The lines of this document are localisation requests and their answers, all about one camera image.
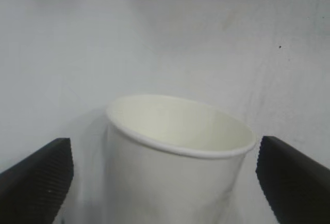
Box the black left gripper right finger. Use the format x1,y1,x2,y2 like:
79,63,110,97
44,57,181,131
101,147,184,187
255,135,330,224

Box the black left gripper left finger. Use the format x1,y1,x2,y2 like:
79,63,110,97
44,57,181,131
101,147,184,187
0,137,75,224

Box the white paper cup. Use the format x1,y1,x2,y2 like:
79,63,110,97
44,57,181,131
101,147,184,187
105,94,257,224

